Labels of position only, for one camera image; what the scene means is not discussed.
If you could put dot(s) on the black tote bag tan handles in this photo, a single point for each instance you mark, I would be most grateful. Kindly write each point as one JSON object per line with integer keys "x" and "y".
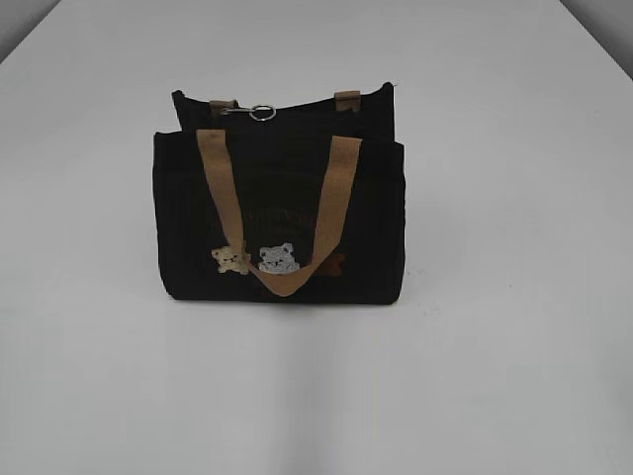
{"x": 243, "y": 195}

